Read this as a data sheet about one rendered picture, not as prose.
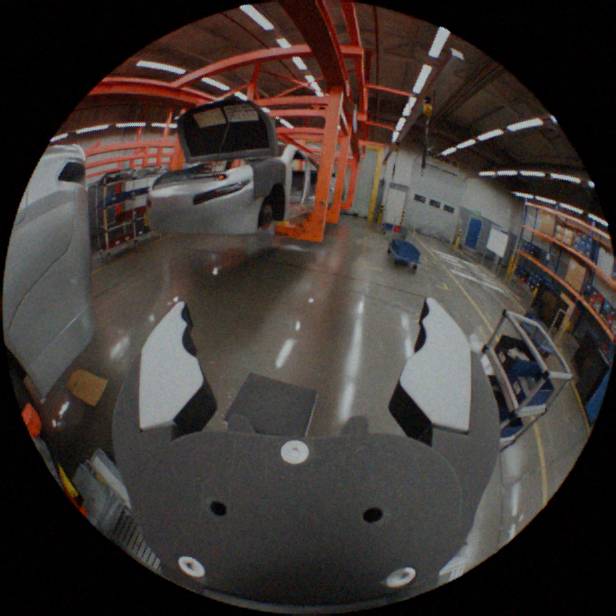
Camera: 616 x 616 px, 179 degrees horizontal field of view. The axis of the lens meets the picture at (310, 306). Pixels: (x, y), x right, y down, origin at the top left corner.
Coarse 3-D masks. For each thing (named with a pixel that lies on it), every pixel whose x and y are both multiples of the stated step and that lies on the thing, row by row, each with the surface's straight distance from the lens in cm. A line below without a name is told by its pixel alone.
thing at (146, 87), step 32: (288, 0) 202; (320, 0) 226; (320, 32) 234; (352, 32) 288; (224, 64) 360; (256, 64) 751; (320, 64) 292; (96, 96) 351; (128, 96) 373; (160, 96) 393; (192, 96) 458; (224, 96) 579; (256, 96) 727; (352, 128) 563
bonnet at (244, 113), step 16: (192, 112) 324; (208, 112) 313; (224, 112) 303; (240, 112) 293; (256, 112) 284; (192, 128) 347; (208, 128) 333; (224, 128) 320; (240, 128) 308; (256, 128) 298; (272, 128) 285; (192, 144) 365; (208, 144) 347; (224, 144) 332; (240, 144) 318; (256, 144) 307; (272, 144) 294; (192, 160) 376; (208, 160) 359
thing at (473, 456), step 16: (480, 368) 9; (480, 384) 8; (480, 400) 8; (480, 416) 7; (496, 416) 8; (432, 432) 6; (448, 432) 6; (480, 432) 7; (496, 432) 7; (448, 448) 6; (464, 448) 7; (480, 448) 7; (496, 448) 7; (464, 464) 6; (480, 464) 7; (464, 480) 6; (480, 480) 7; (464, 496) 6; (480, 496) 6; (368, 512) 6; (464, 512) 6; (464, 528) 6
